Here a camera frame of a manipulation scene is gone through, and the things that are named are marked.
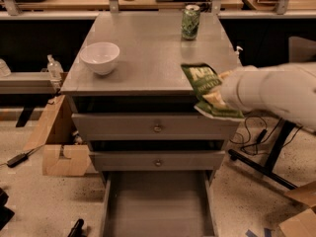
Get grey drawer cabinet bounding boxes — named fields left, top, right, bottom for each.
left=59, top=11, right=254, bottom=237

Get top grey drawer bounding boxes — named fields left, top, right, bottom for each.
left=72, top=114, right=239, bottom=141

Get green soda can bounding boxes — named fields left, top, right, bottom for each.
left=181, top=4, right=200, bottom=40

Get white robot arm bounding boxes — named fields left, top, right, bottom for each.
left=203, top=62, right=316, bottom=131

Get green jalapeno chip bag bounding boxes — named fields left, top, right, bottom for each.
left=181, top=63, right=244, bottom=121

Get wooden block with notch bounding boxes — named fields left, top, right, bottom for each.
left=42, top=144, right=91, bottom=177

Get cardboard box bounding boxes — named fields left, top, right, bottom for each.
left=277, top=181, right=316, bottom=237

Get leaning wooden board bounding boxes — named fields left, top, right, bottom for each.
left=24, top=96, right=74, bottom=150

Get bottom open grey drawer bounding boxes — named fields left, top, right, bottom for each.
left=100, top=171, right=218, bottom=237

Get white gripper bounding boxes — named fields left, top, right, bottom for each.
left=203, top=66, right=268, bottom=112

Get middle grey drawer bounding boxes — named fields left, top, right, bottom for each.
left=90, top=150, right=225, bottom=171

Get white pump dispenser bottle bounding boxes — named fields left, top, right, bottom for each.
left=235, top=45, right=244, bottom=58

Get clear plastic bottle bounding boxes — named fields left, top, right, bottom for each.
left=47, top=54, right=63, bottom=80

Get black power adapter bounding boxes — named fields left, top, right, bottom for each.
left=7, top=153, right=28, bottom=168

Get black floor cables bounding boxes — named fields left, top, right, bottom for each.
left=229, top=116, right=304, bottom=156

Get black stand with legs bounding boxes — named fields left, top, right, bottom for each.
left=227, top=36, right=316, bottom=191

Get black object on floor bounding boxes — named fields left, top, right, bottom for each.
left=67, top=218, right=84, bottom=237

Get white ceramic bowl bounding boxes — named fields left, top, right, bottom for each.
left=79, top=42, right=120, bottom=75

